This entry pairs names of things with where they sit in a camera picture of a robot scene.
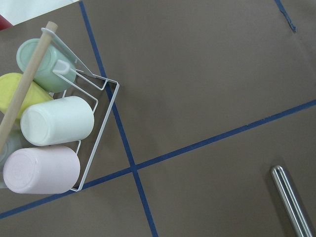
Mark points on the wooden rack handle rod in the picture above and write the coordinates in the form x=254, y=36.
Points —
x=25, y=82

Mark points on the white wire cup rack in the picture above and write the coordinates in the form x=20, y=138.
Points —
x=99, y=82

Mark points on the white cup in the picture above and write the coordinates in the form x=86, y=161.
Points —
x=57, y=121

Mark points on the pink cup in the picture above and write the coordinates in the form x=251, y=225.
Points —
x=43, y=170

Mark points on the pale grey cup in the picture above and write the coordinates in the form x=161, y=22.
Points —
x=13, y=143

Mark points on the steel stirring rod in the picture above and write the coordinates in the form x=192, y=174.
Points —
x=290, y=202

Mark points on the mint green cup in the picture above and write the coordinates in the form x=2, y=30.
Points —
x=45, y=77

